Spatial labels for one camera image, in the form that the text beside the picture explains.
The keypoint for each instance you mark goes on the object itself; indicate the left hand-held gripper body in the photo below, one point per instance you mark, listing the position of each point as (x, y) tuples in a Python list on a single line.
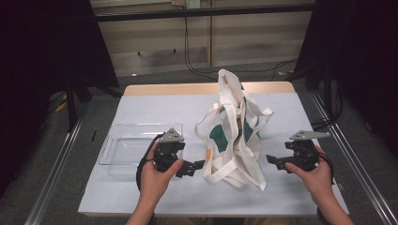
[(169, 150)]

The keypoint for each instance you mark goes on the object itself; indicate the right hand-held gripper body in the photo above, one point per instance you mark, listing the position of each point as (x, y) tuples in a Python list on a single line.
[(303, 153)]

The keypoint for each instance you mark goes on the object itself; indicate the white and green tote bag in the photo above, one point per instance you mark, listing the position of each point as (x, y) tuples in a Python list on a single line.
[(231, 150)]

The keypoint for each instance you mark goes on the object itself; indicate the person's right hand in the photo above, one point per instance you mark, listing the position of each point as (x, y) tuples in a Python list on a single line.
[(319, 181)]

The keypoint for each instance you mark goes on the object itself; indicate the person's left hand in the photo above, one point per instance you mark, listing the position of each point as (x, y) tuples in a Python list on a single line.
[(153, 182)]

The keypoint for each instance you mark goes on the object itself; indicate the clear plastic tray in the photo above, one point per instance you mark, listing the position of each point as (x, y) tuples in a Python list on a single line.
[(128, 146)]

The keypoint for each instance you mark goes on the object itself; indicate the white table mat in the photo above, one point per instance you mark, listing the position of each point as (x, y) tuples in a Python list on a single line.
[(162, 109)]

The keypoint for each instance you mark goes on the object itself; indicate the black metal stand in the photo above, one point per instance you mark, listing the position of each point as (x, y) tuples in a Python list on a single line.
[(328, 93), (71, 100)]

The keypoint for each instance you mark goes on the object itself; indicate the black curtain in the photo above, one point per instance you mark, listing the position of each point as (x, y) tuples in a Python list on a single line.
[(359, 47), (37, 47)]

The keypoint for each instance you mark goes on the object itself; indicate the black horizontal bar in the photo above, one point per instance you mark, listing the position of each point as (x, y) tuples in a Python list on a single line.
[(203, 12)]

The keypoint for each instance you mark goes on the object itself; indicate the metal floor rail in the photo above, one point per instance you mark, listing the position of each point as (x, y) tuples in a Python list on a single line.
[(359, 168), (53, 175)]

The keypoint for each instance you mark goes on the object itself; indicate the white wall outlet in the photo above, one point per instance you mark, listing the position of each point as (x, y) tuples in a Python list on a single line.
[(193, 3)]

